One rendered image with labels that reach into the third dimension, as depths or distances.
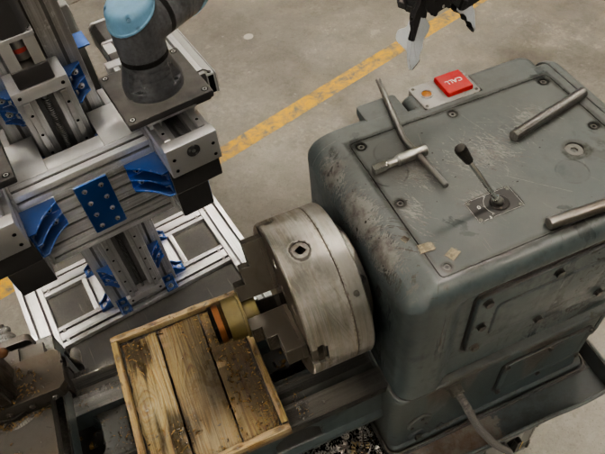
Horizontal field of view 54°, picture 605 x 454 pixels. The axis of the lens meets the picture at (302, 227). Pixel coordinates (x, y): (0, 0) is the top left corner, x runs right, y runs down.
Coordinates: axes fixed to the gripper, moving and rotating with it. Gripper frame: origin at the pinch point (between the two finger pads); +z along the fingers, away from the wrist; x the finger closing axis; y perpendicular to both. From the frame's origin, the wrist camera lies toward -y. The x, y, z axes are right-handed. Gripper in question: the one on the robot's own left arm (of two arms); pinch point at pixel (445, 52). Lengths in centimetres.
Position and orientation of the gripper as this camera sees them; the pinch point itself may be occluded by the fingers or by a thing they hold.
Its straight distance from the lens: 115.4
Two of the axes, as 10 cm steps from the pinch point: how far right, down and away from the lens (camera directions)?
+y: -5.2, -4.8, 7.0
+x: -8.1, 5.4, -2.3
